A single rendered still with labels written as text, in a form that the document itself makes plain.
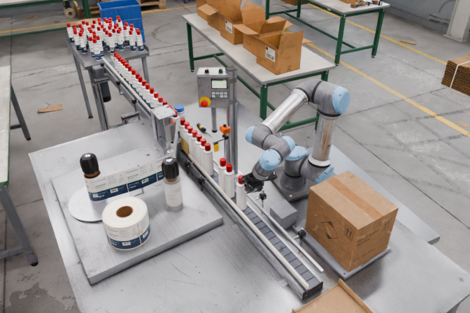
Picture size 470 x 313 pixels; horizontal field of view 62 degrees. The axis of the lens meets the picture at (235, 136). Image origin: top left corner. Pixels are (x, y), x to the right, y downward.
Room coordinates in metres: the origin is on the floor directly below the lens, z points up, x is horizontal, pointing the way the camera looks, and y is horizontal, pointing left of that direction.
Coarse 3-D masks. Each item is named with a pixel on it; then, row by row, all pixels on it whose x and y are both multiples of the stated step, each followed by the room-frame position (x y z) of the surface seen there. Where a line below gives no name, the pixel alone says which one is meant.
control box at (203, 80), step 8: (200, 72) 1.84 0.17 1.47; (216, 72) 1.83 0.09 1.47; (224, 72) 1.83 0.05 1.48; (200, 80) 1.80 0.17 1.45; (208, 80) 1.80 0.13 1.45; (200, 88) 1.80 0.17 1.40; (208, 88) 1.80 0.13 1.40; (200, 96) 1.80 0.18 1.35; (208, 96) 1.80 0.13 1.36; (200, 104) 1.80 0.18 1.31; (208, 104) 1.80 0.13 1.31; (216, 104) 1.80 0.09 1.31; (224, 104) 1.79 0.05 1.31
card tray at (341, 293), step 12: (336, 288) 1.03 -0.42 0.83; (348, 288) 1.01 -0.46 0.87; (312, 300) 0.98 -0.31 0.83; (324, 300) 0.98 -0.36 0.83; (336, 300) 0.97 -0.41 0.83; (348, 300) 0.97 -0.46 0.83; (360, 300) 0.95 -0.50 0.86; (300, 312) 0.92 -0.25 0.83; (312, 312) 0.92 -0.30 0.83; (324, 312) 0.92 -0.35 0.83; (336, 312) 0.92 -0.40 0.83; (348, 312) 0.92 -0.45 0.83; (360, 312) 0.92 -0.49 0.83; (372, 312) 0.90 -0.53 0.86
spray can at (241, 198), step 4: (240, 176) 1.48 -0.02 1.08; (236, 184) 1.47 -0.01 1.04; (240, 184) 1.46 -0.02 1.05; (236, 188) 1.47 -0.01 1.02; (240, 188) 1.46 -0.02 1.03; (244, 188) 1.46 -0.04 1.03; (236, 192) 1.47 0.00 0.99; (240, 192) 1.46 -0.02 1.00; (244, 192) 1.46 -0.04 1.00; (236, 196) 1.47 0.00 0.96; (240, 196) 1.46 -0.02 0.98; (244, 196) 1.46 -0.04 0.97; (236, 200) 1.47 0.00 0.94; (240, 200) 1.46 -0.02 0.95; (244, 200) 1.46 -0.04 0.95; (236, 204) 1.47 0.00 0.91; (240, 204) 1.46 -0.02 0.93; (244, 204) 1.46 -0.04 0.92; (240, 208) 1.46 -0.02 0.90; (244, 208) 1.46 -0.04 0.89
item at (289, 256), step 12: (216, 180) 1.70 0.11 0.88; (228, 204) 1.51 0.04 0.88; (240, 216) 1.42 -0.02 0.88; (252, 216) 1.42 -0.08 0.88; (264, 228) 1.33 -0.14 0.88; (276, 240) 1.26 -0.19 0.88; (288, 252) 1.19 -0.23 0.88; (300, 264) 1.12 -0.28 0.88; (312, 276) 1.06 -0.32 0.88; (312, 288) 1.00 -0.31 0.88
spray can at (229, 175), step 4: (228, 164) 1.58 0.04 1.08; (228, 168) 1.56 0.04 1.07; (224, 172) 1.57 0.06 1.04; (228, 172) 1.56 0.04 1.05; (232, 172) 1.56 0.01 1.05; (228, 176) 1.55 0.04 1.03; (232, 176) 1.55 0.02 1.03; (228, 180) 1.55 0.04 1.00; (232, 180) 1.55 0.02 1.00; (228, 184) 1.55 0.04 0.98; (232, 184) 1.55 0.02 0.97; (228, 188) 1.55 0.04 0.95; (232, 188) 1.55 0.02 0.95; (228, 192) 1.55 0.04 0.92; (232, 192) 1.55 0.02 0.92; (232, 196) 1.55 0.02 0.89
